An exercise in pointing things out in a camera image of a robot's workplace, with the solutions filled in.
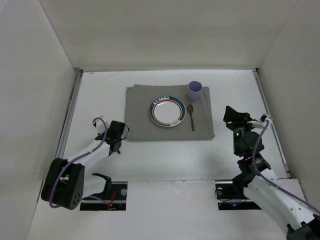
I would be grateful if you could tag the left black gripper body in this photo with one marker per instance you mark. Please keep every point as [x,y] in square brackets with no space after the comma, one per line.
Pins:
[116,144]

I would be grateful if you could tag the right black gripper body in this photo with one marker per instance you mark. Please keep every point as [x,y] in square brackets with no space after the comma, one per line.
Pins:
[237,122]

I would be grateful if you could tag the brown wooden spoon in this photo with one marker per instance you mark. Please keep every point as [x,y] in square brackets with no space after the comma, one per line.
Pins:
[190,110]

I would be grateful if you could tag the grey cloth placemat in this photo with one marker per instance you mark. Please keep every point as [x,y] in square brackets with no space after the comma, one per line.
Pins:
[142,128]

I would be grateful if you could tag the lilac plastic cup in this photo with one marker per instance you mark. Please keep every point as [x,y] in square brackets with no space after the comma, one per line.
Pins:
[194,90]

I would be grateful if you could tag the white plate green rim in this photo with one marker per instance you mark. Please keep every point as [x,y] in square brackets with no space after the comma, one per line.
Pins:
[167,111]

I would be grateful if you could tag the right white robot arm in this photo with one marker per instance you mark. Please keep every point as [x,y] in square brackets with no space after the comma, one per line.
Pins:
[258,182]

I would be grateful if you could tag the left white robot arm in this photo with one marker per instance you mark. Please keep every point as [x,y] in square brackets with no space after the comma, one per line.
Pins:
[70,180]

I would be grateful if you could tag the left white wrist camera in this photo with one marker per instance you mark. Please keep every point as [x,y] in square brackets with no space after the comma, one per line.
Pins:
[100,124]

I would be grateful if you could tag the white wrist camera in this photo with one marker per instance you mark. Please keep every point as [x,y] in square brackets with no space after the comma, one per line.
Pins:
[264,120]
[100,124]

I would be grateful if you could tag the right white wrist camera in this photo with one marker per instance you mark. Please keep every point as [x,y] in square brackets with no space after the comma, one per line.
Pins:
[264,120]

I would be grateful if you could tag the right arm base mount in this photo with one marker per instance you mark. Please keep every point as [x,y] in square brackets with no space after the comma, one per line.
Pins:
[230,194]

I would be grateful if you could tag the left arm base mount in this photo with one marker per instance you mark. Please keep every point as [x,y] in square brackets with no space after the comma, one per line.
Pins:
[101,193]

